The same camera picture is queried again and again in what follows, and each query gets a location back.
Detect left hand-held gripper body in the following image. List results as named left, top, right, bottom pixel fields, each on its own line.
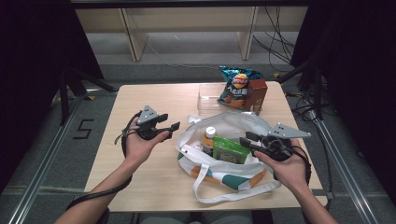
left=135, top=105, right=166, bottom=142

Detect brown carton box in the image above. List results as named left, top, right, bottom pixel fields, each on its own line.
left=243, top=77, right=269, bottom=116

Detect hanging black cables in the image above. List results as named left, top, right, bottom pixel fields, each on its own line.
left=251, top=6, right=297, bottom=74

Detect orange bottle with white cap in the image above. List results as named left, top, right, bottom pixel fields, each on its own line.
left=200, top=125, right=218, bottom=157

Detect tangled black floor cables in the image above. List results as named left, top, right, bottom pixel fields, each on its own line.
left=286, top=90, right=323, bottom=123

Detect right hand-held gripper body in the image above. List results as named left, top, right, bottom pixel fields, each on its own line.
left=253, top=122, right=312, bottom=162

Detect hand-held gripper black cable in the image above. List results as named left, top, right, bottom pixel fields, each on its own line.
left=290, top=146, right=313, bottom=188
left=66, top=110, right=143, bottom=211

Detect black metal stand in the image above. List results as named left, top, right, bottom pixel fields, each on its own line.
left=276, top=59, right=325, bottom=120
left=50, top=66, right=118, bottom=125

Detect white canvas tote bag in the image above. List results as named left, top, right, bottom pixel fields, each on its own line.
left=175, top=111, right=283, bottom=204

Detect beige wooden desk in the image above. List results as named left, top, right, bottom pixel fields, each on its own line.
left=74, top=6, right=309, bottom=63

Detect left hand-held gripper black cable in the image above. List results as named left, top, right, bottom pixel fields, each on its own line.
left=66, top=110, right=143, bottom=211

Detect green snack packet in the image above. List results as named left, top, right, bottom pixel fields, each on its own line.
left=212, top=135, right=251, bottom=165

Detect person's legs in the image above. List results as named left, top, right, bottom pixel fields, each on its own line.
left=136, top=211, right=253, bottom=224

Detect right hand-held gripper black cable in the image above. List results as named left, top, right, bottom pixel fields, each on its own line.
left=290, top=146, right=313, bottom=188

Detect aluminium floor rail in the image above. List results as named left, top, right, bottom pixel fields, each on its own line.
left=7, top=92, right=92, bottom=224
left=311, top=115, right=379, bottom=224

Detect person's left hand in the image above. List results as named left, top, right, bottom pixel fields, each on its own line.
left=123, top=121, right=171, bottom=166

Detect clear acrylic tray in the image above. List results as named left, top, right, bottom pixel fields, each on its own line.
left=196, top=83, right=264, bottom=117

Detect person's right hand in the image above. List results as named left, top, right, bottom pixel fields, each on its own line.
left=254, top=139, right=311, bottom=195

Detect blue potato chip bag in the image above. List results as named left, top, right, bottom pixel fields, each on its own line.
left=217, top=64, right=264, bottom=110

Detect thin white floor cable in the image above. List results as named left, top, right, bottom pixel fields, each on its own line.
left=146, top=40, right=275, bottom=78

